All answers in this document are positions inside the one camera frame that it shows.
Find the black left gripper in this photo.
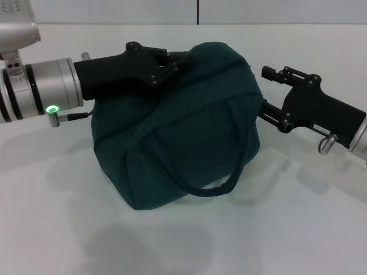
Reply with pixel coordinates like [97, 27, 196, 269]
[73, 41, 192, 101]

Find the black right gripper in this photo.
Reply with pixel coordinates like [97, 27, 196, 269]
[257, 65, 367, 150]

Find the dark teal fabric bag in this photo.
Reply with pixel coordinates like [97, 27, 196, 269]
[91, 41, 267, 211]

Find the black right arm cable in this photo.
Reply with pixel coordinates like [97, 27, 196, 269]
[317, 136, 330, 154]

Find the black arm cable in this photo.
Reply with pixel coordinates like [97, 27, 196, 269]
[317, 136, 330, 154]
[67, 108, 95, 121]

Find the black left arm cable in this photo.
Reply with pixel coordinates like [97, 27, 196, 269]
[67, 108, 95, 121]

